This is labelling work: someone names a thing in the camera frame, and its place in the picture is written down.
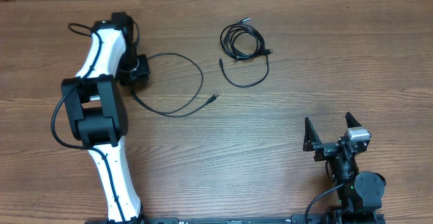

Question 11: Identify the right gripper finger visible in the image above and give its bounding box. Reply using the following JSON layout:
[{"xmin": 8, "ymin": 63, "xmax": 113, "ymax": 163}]
[
  {"xmin": 303, "ymin": 117, "xmax": 321, "ymax": 152},
  {"xmin": 345, "ymin": 112, "xmax": 361, "ymax": 128}
]

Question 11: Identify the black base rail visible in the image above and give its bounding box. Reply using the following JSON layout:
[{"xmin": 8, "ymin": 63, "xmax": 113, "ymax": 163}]
[{"xmin": 85, "ymin": 214, "xmax": 386, "ymax": 224}]

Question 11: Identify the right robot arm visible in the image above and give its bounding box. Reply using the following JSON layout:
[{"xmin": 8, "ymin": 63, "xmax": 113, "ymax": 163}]
[{"xmin": 303, "ymin": 112, "xmax": 386, "ymax": 224}]

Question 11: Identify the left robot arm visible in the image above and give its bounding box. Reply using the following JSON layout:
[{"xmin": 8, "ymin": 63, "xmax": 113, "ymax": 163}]
[{"xmin": 60, "ymin": 12, "xmax": 150, "ymax": 223}]

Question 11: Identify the long black usb cable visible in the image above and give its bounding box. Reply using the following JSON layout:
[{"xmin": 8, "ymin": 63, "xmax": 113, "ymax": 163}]
[{"xmin": 130, "ymin": 52, "xmax": 220, "ymax": 118}]

